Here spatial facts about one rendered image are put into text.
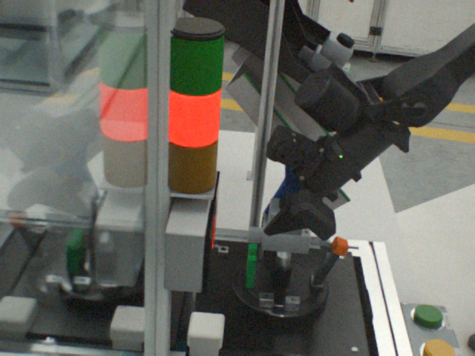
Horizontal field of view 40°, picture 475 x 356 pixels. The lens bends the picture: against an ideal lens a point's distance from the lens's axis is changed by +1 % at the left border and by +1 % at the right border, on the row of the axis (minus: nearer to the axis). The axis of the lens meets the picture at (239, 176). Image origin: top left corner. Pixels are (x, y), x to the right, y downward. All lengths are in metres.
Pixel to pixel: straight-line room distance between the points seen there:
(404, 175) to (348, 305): 2.47
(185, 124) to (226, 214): 0.74
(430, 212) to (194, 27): 0.96
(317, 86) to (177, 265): 0.28
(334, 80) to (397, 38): 4.17
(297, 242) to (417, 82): 0.27
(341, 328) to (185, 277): 0.35
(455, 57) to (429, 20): 4.12
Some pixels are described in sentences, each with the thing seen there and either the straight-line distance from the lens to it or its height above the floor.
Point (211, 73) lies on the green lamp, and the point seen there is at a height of 1.38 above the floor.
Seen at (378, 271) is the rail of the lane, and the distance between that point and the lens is 1.06.
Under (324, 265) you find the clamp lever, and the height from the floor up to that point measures 1.03.
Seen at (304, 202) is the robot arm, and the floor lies 1.18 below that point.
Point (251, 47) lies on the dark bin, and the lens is 1.01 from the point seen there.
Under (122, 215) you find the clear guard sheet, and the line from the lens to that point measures 0.46.
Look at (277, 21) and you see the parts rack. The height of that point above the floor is 1.31.
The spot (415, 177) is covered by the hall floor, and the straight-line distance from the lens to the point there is 3.40.
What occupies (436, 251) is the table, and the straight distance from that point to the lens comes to 1.32.
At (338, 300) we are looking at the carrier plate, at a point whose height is 0.97.
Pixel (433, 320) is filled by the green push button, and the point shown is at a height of 0.97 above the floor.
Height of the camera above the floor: 1.58
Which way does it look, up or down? 30 degrees down
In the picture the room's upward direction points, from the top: 5 degrees clockwise
